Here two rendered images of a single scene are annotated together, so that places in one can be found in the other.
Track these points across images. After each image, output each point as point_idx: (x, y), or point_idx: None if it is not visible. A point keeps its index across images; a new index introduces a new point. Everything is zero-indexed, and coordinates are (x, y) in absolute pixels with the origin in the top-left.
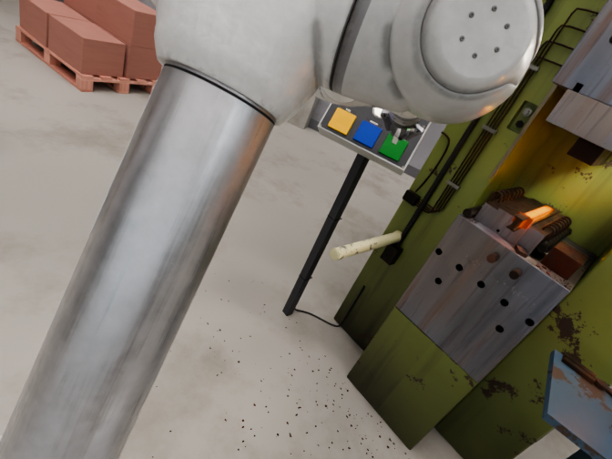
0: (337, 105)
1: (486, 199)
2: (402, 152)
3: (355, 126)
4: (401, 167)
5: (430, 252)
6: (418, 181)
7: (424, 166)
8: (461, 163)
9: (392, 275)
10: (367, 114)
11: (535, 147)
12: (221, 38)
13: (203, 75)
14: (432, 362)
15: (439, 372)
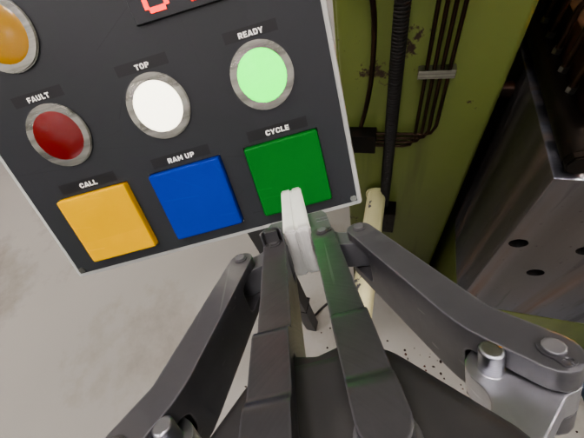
0: (49, 196)
1: (581, 71)
2: (322, 171)
3: (150, 205)
4: (348, 201)
5: (446, 188)
6: (353, 107)
7: (345, 74)
8: (430, 14)
9: (400, 229)
10: (141, 150)
11: None
12: None
13: None
14: (559, 330)
15: (578, 335)
